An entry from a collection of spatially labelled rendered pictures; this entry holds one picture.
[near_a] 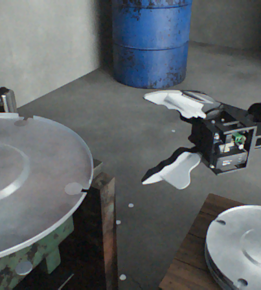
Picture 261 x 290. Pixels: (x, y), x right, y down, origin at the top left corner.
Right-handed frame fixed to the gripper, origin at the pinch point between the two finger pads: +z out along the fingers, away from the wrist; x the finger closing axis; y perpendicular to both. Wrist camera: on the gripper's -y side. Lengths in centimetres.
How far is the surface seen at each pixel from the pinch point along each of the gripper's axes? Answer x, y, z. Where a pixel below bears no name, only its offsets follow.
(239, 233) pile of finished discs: 38.5, -9.3, -30.4
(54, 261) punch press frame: 31.8, -10.1, 14.3
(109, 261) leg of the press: 38.0, -11.4, 2.5
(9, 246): 0.4, 13.8, 19.1
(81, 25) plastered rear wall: 39, -231, -42
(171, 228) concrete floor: 78, -51, -35
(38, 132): -0.2, -6.8, 13.5
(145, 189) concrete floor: 78, -77, -34
